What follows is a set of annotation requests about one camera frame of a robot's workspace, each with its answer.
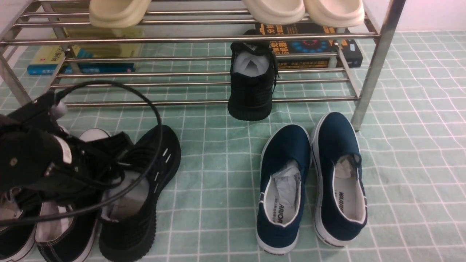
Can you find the black canvas sneaker right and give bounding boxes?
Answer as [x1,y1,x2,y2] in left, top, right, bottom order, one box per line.
[34,128,110,262]

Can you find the navy slip-on shoe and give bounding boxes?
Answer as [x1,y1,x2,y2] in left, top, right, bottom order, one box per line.
[256,124,311,255]
[310,112,368,248]

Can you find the cream slipper left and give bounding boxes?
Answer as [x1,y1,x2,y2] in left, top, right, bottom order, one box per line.
[242,0,305,25]

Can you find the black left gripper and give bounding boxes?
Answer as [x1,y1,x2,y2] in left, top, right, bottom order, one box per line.
[1,92,133,204]

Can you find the navy slip-on shoe left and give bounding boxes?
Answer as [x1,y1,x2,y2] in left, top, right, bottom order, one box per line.
[256,124,311,255]

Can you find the black book with orange text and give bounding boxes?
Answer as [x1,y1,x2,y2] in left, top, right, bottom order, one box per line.
[255,22,363,70]

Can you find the cream slipper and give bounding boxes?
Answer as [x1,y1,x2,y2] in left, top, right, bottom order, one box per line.
[242,0,305,25]
[303,0,366,28]

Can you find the black knit sneaker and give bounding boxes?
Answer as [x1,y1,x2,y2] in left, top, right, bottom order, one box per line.
[99,125,181,262]
[228,41,279,122]

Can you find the stainless steel shoe rack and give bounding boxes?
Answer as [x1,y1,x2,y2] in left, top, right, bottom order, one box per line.
[1,0,406,131]

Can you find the yellow foam slipper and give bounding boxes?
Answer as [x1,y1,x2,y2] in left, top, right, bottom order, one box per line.
[89,0,151,28]

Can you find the blue and yellow book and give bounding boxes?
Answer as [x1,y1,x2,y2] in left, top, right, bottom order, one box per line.
[27,27,144,76]

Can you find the black canvas sneaker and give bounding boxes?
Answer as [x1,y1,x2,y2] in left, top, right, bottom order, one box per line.
[34,128,110,262]
[0,188,40,262]

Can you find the black canvas sneaker left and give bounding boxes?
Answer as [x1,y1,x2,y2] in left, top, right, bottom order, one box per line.
[0,188,40,262]

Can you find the cream slipper right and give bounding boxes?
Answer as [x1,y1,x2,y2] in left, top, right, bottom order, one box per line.
[303,0,366,28]

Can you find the navy slip-on shoe right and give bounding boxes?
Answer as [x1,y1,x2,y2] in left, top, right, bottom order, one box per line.
[310,112,368,248]

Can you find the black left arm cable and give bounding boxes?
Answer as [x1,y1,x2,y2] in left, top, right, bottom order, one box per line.
[0,80,163,227]

